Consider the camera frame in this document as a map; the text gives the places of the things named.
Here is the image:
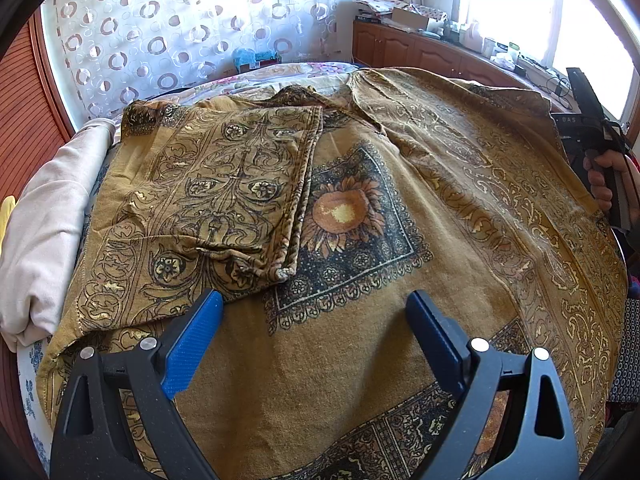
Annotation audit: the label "person's right hand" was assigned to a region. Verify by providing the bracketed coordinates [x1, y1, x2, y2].
[582, 150, 621, 213]

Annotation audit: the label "cardboard box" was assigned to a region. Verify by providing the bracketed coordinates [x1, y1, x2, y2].
[390, 6, 431, 31]

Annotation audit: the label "beige quilt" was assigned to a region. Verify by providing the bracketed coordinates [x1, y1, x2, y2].
[0, 119, 118, 353]

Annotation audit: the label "blue tissue pack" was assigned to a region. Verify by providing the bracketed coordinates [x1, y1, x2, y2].
[232, 47, 278, 73]

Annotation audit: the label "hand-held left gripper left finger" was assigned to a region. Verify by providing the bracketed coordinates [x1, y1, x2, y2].
[50, 288, 224, 480]

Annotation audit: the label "sheer curtain with circles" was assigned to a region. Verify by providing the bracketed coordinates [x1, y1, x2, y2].
[42, 0, 348, 126]

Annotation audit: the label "black cables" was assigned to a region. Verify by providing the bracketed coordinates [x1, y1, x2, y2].
[542, 72, 571, 106]

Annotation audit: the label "golden patterned cloth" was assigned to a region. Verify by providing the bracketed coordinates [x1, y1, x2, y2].
[37, 67, 628, 480]

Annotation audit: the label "dark dotted cloth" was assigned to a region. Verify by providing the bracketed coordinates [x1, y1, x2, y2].
[607, 330, 640, 406]

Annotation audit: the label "red wooden slatted door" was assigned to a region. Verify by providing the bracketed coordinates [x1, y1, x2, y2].
[0, 10, 76, 206]

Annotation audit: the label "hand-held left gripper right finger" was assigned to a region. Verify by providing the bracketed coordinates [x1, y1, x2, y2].
[405, 290, 581, 480]

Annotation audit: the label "patterned cloth on cabinet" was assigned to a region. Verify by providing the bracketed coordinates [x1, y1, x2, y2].
[352, 0, 398, 23]

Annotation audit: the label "wooden cabinet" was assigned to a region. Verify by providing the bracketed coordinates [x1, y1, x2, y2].
[351, 20, 551, 93]

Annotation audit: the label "pink floral bedsheet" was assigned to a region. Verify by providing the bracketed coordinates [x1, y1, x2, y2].
[122, 61, 361, 106]

